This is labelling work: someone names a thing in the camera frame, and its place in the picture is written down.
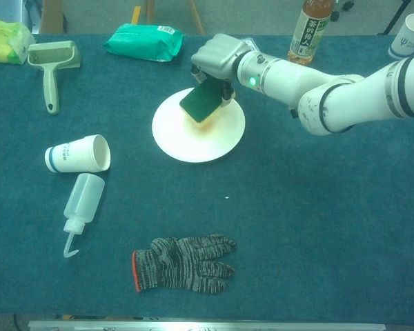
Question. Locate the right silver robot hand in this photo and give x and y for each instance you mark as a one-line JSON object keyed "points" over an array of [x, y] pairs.
{"points": [[217, 55]]}

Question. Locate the green yellow sponge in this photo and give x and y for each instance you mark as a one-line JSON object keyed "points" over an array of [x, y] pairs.
{"points": [[201, 101]]}

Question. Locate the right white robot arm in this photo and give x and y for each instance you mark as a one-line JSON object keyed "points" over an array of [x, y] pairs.
{"points": [[331, 93]]}

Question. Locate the white round plate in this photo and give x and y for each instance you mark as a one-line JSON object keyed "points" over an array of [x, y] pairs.
{"points": [[200, 143]]}

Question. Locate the wooden stand leg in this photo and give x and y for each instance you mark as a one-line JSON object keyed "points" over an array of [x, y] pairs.
{"points": [[149, 10], [195, 15]]}

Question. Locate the teal plastic package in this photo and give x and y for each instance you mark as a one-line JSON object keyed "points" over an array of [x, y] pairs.
{"points": [[145, 41]]}

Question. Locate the tea bottle green label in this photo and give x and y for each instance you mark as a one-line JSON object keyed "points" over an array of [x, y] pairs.
{"points": [[305, 34]]}

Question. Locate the pale green lint roller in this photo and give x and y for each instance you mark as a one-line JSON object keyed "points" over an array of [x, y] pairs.
{"points": [[50, 79]]}

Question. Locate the brown cardboard box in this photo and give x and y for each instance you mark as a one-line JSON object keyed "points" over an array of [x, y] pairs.
{"points": [[53, 15]]}

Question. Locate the lying white paper cup stack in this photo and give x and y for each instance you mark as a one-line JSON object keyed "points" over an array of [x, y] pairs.
{"points": [[76, 155]]}

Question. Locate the black tripod leg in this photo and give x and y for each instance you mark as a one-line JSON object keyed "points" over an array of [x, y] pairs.
{"points": [[396, 15]]}

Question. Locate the upright white paper cup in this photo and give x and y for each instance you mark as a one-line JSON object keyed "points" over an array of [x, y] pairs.
{"points": [[408, 34]]}

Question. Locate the translucent plastic wash bottle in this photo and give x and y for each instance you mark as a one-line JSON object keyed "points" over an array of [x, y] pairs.
{"points": [[83, 198]]}

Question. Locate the grey black knit glove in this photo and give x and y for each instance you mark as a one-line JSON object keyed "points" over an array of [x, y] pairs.
{"points": [[183, 265]]}

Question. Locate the yellow tissue pack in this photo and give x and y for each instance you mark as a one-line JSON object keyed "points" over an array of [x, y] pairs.
{"points": [[3, 41]]}

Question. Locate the blue-green table cloth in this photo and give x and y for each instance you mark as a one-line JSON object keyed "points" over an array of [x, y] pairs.
{"points": [[331, 241]]}

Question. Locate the aluminium frame rail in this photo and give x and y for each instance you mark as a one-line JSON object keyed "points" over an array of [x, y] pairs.
{"points": [[207, 326]]}

